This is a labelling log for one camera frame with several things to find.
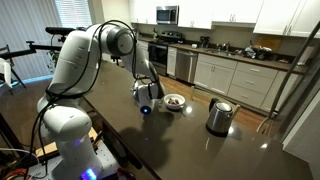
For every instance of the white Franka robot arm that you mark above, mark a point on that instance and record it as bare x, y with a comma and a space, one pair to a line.
73, 60

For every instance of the white ceramic bowl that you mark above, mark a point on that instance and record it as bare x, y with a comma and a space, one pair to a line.
174, 106

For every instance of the small white cup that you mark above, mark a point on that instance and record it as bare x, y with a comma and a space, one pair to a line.
194, 46

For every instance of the white ceramic mug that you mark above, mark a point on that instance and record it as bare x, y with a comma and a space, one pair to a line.
135, 93

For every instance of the pale wooden chair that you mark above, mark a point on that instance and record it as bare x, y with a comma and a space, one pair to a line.
192, 93

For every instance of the stainless steel dishwasher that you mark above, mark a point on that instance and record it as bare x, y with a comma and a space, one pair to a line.
186, 65

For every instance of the black stool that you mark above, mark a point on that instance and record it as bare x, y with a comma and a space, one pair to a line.
116, 59

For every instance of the white lower kitchen cabinets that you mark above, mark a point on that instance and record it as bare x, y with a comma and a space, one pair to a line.
216, 75

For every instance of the white kitchen cabinets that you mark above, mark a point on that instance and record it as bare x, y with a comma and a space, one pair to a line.
283, 15
216, 75

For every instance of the stainless steel electric kettle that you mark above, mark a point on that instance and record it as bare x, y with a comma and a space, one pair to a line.
219, 116

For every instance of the black coffee maker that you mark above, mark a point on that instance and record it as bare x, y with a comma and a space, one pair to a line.
204, 41

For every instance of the stainless steel microwave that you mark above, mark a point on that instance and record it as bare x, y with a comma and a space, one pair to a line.
167, 15

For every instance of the chrome sink faucet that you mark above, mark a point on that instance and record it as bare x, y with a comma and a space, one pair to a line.
226, 46

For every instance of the dark kitchen countertop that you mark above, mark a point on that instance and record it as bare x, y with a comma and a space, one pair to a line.
233, 58

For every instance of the cluttered dish rack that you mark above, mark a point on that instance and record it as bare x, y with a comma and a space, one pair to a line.
258, 51

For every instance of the green potted plant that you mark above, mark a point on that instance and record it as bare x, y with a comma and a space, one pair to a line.
53, 58

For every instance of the wooden cutting board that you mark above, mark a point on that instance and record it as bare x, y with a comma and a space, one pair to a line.
271, 41

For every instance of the grey metal stand pole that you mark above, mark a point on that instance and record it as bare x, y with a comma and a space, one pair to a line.
293, 66

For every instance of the white upper kitchen cabinets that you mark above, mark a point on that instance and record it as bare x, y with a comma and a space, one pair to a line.
283, 15

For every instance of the white window blinds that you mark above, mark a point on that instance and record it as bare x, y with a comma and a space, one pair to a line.
30, 20

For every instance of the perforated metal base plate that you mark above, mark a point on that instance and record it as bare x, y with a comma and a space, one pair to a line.
106, 160

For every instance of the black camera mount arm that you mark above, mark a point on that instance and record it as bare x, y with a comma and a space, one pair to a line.
23, 51

